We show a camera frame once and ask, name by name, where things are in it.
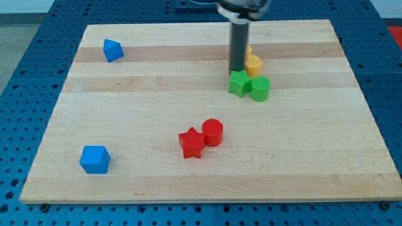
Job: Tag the red star block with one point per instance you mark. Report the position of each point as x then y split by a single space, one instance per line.
192 143

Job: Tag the red cylinder block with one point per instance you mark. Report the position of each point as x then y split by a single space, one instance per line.
213 131

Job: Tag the green star block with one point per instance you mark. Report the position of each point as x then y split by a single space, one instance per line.
239 83

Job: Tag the blue triangular prism block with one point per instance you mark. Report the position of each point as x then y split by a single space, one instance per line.
112 50

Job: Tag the yellow hexagon block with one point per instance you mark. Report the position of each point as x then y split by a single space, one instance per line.
254 66

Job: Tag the blue cube block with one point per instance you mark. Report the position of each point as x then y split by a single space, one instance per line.
95 159

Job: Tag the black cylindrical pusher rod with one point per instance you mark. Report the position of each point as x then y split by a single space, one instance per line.
238 44

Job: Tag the green cylinder block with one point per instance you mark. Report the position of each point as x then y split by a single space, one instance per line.
260 87

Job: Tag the wooden board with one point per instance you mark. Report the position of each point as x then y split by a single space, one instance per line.
145 116

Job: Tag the yellow block behind rod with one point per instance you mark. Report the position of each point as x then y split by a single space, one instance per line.
249 51

